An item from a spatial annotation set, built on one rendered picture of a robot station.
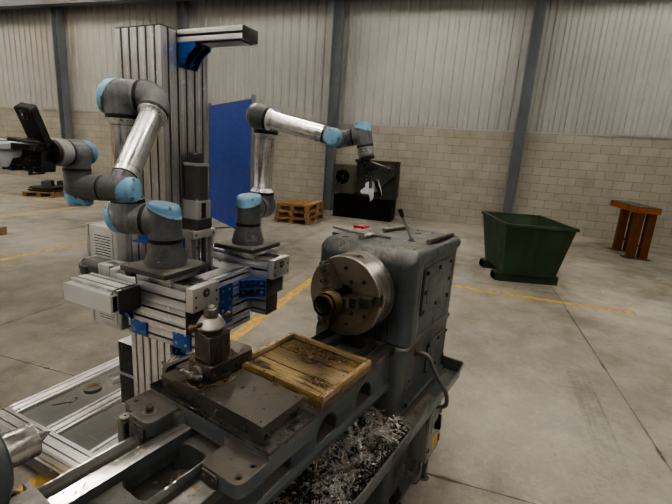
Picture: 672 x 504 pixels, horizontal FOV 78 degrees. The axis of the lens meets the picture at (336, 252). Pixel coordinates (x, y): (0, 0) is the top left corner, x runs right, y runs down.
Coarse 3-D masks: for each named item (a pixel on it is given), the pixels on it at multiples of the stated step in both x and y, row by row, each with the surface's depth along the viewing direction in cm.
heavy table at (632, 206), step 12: (612, 204) 914; (624, 204) 846; (636, 204) 834; (624, 216) 861; (636, 216) 787; (648, 216) 782; (624, 228) 865; (636, 228) 791; (648, 228) 785; (624, 240) 881; (636, 240) 795; (648, 240) 789; (648, 252) 793
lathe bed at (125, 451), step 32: (352, 352) 166; (384, 352) 162; (384, 384) 168; (320, 416) 129; (352, 416) 147; (128, 448) 105; (160, 448) 104; (192, 448) 109; (320, 448) 130; (64, 480) 93; (96, 480) 92; (128, 480) 98; (160, 480) 106; (192, 480) 96; (288, 480) 117
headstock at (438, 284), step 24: (336, 240) 178; (360, 240) 176; (384, 240) 179; (456, 240) 197; (384, 264) 164; (408, 264) 158; (432, 264) 178; (408, 288) 160; (432, 288) 180; (408, 312) 162; (432, 312) 190; (384, 336) 169; (408, 336) 165
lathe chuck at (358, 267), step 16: (336, 256) 157; (352, 256) 155; (368, 256) 159; (320, 272) 162; (352, 272) 154; (368, 272) 150; (320, 288) 164; (352, 288) 155; (368, 288) 151; (384, 288) 153; (384, 304) 153; (336, 320) 162; (352, 320) 158; (368, 320) 154
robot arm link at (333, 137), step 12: (252, 108) 184; (264, 108) 182; (252, 120) 184; (264, 120) 181; (276, 120) 180; (288, 120) 179; (300, 120) 179; (288, 132) 181; (300, 132) 179; (312, 132) 177; (324, 132) 174; (336, 132) 172; (336, 144) 175
